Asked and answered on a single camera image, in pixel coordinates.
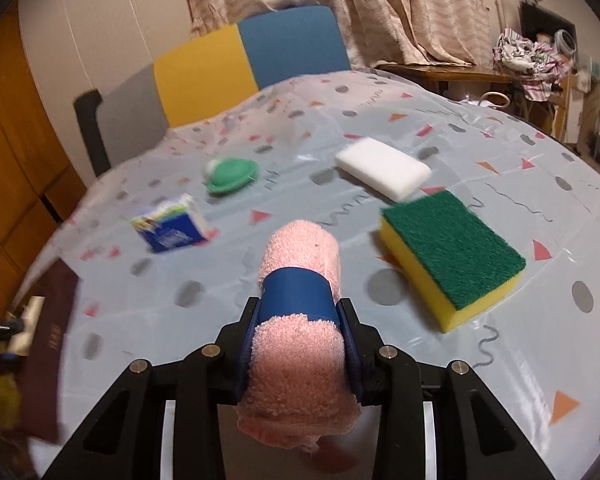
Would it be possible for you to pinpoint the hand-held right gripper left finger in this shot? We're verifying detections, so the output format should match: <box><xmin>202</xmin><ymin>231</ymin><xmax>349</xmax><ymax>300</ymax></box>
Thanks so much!
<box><xmin>40</xmin><ymin>297</ymin><xmax>261</xmax><ymax>480</ymax></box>

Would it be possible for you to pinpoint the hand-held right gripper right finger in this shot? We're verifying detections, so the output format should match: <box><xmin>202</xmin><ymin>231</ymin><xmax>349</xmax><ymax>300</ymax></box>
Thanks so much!
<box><xmin>336</xmin><ymin>297</ymin><xmax>556</xmax><ymax>480</ymax></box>

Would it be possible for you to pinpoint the pink towel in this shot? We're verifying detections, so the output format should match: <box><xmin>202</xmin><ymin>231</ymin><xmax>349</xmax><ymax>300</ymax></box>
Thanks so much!
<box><xmin>236</xmin><ymin>219</ymin><xmax>361</xmax><ymax>453</ymax></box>

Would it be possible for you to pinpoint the gold tin box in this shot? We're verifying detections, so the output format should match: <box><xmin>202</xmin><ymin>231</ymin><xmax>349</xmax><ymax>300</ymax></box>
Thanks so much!
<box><xmin>10</xmin><ymin>262</ymin><xmax>81</xmax><ymax>446</ymax></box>

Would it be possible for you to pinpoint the blue tissue pack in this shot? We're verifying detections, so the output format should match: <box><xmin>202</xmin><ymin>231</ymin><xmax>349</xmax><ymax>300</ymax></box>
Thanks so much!
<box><xmin>130</xmin><ymin>194</ymin><xmax>211</xmax><ymax>253</ymax></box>

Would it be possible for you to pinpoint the green yellow scouring sponge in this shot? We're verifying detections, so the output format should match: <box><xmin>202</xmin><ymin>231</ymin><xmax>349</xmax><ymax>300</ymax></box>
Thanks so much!
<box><xmin>379</xmin><ymin>190</ymin><xmax>527</xmax><ymax>333</ymax></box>

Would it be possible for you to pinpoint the wooden cabinet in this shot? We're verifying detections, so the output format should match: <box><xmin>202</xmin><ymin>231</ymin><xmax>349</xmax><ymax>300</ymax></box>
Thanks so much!
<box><xmin>0</xmin><ymin>0</ymin><xmax>88</xmax><ymax>311</ymax></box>

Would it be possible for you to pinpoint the green squeeze bottle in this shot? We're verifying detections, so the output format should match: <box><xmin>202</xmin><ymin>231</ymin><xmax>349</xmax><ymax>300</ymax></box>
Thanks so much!
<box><xmin>202</xmin><ymin>156</ymin><xmax>258</xmax><ymax>195</ymax></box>

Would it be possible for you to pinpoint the white sponge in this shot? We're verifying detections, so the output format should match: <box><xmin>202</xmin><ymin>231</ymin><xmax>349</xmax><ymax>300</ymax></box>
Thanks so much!
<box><xmin>335</xmin><ymin>138</ymin><xmax>432</xmax><ymax>201</ymax></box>

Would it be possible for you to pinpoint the tricolour chair backrest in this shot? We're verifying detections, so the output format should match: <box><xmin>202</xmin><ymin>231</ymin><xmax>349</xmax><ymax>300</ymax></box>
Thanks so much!
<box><xmin>74</xmin><ymin>6</ymin><xmax>352</xmax><ymax>176</ymax></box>

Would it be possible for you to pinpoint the wooden side table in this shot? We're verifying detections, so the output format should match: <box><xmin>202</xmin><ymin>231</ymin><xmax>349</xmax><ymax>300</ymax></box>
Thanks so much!
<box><xmin>372</xmin><ymin>60</ymin><xmax>571</xmax><ymax>141</ymax></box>

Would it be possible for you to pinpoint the pile of clothes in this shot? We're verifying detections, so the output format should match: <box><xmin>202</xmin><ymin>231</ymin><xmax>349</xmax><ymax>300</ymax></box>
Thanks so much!
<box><xmin>492</xmin><ymin>27</ymin><xmax>573</xmax><ymax>103</ymax></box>

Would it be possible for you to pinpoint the pink patterned curtain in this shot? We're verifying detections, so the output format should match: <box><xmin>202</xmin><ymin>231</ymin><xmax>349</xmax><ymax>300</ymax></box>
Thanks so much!
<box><xmin>180</xmin><ymin>0</ymin><xmax>501</xmax><ymax>68</ymax></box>

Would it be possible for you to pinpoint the black screen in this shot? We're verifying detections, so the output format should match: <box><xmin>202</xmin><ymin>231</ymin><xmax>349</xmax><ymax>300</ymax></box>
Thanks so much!
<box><xmin>519</xmin><ymin>0</ymin><xmax>578</xmax><ymax>56</ymax></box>

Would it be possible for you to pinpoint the white cord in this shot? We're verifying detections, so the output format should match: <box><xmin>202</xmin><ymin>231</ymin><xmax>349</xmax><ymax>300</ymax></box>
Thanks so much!
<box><xmin>462</xmin><ymin>91</ymin><xmax>511</xmax><ymax>111</ymax></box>

